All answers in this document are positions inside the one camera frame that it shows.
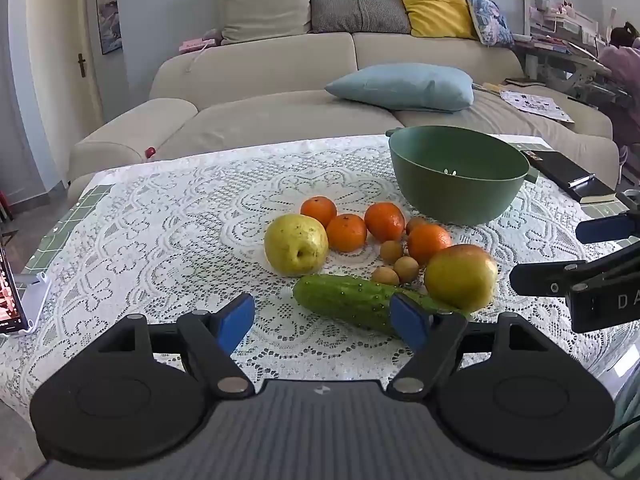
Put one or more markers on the wall poster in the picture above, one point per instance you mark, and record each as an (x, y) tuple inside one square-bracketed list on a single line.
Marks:
[(109, 10)]

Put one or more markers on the dark book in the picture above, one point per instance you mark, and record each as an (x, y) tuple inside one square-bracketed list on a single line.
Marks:
[(525, 81)]

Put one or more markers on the cluttered study desk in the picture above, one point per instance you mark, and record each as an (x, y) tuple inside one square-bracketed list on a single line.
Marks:
[(560, 45)]

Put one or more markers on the printed paper sheet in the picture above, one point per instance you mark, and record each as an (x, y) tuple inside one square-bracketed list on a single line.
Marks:
[(537, 105)]

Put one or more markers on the blue floral cushion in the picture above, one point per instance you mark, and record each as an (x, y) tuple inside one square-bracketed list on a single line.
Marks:
[(487, 19)]

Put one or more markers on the white door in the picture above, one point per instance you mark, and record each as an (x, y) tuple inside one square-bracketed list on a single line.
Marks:
[(60, 60)]

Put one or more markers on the yellow flat item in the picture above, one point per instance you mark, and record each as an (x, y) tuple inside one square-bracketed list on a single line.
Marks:
[(487, 88)]

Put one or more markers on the orange tangerine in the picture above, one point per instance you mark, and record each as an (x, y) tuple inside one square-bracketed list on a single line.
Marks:
[(384, 221), (427, 242), (346, 232), (319, 210)]

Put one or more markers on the white lace tablecloth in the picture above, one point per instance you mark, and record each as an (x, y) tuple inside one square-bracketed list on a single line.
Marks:
[(175, 220)]

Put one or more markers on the pink pouch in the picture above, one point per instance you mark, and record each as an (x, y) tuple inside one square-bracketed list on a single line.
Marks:
[(197, 44)]

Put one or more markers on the yellow cushion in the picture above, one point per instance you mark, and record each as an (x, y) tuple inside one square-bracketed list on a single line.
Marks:
[(435, 2)]

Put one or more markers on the yellow pear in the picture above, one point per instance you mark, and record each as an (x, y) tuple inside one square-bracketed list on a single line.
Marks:
[(295, 245)]

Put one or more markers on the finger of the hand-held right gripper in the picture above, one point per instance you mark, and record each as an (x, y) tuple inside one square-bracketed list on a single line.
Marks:
[(540, 279), (605, 229)]

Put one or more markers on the green bowl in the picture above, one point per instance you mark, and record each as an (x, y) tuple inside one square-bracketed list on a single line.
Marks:
[(450, 195)]

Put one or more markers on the light blue pillow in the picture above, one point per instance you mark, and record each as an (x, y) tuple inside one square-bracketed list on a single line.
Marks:
[(405, 87)]

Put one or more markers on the black notebook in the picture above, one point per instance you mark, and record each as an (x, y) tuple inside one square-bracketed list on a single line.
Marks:
[(562, 167)]

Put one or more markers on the red yellow apple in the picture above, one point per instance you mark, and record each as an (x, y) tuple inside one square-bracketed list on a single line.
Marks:
[(460, 277)]

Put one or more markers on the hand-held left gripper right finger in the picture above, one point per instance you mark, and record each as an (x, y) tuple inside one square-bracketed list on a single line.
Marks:
[(407, 317)]

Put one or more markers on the green cucumber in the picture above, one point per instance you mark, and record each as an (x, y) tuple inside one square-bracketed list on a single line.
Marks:
[(340, 300)]

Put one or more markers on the white phone stand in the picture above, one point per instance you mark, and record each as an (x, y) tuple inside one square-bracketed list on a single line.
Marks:
[(37, 300)]

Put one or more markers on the grey cushion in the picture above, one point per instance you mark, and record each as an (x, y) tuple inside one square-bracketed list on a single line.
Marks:
[(360, 14)]

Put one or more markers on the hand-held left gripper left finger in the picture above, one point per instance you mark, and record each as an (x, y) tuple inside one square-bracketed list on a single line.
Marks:
[(237, 322)]

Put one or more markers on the beige sofa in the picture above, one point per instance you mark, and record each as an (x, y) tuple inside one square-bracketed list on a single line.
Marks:
[(250, 120)]

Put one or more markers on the smartphone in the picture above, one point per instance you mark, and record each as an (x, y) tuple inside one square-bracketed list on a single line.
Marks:
[(10, 292)]

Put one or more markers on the beige cushion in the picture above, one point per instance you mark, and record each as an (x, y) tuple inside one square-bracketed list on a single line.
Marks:
[(262, 5)]

